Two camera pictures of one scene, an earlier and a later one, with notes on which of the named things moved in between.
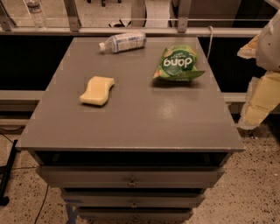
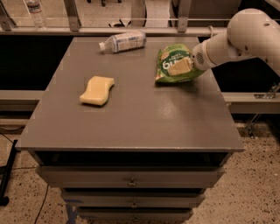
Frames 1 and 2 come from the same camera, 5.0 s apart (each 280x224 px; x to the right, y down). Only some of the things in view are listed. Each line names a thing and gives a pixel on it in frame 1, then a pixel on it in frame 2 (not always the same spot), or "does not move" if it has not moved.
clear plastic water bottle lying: [126, 41] does not move
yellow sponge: [98, 90] does not move
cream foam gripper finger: [249, 50] to [180, 66]
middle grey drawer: [133, 199] does not move
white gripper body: [269, 48] to [199, 59]
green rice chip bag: [178, 64] does not move
